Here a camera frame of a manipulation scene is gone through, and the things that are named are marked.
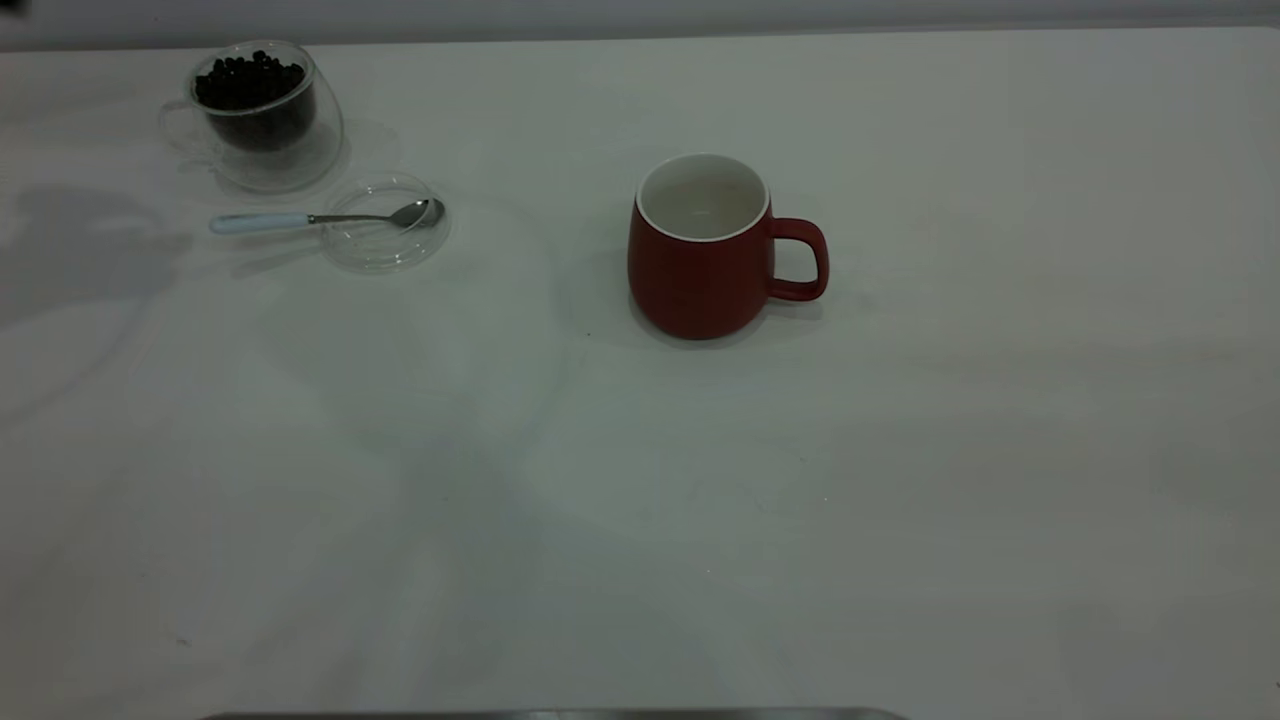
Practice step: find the dark coffee beans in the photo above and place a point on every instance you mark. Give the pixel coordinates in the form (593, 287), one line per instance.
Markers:
(250, 90)

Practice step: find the red ceramic mug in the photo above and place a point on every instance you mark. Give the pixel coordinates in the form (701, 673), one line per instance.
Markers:
(700, 290)

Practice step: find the small clear glass dish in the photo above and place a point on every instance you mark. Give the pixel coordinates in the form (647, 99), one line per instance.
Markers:
(385, 255)

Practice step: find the clear glass cup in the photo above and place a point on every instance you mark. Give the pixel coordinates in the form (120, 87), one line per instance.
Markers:
(322, 135)

